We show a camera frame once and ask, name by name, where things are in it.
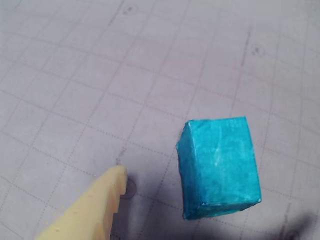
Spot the gridded gift wrap paper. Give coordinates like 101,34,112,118
0,0,320,240

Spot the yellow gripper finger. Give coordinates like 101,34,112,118
34,164,128,240

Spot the blue block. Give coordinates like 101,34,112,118
176,116,263,221

